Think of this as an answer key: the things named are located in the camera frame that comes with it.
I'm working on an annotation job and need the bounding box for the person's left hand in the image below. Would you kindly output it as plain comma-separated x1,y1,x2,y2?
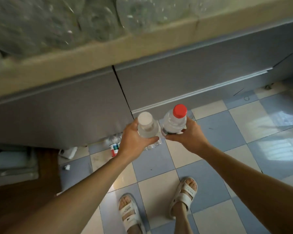
117,118,160,162

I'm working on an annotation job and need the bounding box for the person's right hand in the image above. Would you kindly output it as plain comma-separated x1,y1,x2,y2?
165,117,209,155

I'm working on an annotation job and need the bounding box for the pile of bottles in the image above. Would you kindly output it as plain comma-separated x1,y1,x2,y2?
104,134,122,158

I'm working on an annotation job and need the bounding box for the clear white-capped bottle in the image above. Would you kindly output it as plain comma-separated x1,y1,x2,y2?
136,111,163,151

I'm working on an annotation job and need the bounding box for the red-cap water bottle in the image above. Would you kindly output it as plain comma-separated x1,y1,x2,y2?
161,104,188,136

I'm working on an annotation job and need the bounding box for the row of bottles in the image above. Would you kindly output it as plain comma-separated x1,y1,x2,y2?
0,0,237,61

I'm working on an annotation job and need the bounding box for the person's left forearm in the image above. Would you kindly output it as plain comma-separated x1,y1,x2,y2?
5,153,133,234

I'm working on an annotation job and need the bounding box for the person's right forearm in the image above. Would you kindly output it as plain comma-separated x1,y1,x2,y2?
198,143,293,234

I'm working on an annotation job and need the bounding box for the person's right foot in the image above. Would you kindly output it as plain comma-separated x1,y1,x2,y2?
172,179,198,234

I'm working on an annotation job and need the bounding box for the person's foot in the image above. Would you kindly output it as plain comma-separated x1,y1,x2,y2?
172,179,198,234
119,195,144,234

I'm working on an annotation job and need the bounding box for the person's left foot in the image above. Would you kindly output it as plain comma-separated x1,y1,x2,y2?
119,195,144,234

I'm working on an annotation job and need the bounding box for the grey base cabinet door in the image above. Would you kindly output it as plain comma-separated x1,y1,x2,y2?
0,67,135,150

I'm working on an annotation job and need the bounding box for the white sandal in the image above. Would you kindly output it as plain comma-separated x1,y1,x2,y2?
168,177,198,220
118,193,147,234

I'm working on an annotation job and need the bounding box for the white torn cardboard box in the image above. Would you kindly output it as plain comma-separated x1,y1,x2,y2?
58,146,78,160

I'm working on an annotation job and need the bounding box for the beige table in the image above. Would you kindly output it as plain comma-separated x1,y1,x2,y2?
0,0,293,100

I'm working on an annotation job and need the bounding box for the grey drawer front with handle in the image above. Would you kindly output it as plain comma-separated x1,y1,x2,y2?
132,45,293,120

